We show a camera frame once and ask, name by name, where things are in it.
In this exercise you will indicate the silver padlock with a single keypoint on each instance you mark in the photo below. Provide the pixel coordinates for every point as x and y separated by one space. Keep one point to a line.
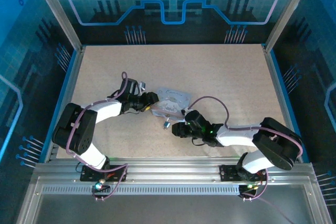
166 125

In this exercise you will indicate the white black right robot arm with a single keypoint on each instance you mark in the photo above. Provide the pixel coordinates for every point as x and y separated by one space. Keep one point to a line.
262 140

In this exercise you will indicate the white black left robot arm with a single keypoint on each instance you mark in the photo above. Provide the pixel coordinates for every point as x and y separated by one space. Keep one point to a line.
81 127

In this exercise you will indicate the aluminium front rail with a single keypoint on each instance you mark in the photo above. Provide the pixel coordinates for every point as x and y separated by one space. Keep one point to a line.
170 169

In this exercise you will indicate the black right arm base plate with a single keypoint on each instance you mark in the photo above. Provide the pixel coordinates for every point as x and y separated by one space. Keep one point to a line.
228 172

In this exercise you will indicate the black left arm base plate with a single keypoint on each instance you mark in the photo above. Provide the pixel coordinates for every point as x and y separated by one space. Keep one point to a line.
89 174

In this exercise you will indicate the aluminium frame post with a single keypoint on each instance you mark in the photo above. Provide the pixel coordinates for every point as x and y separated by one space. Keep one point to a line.
288 9
56 11

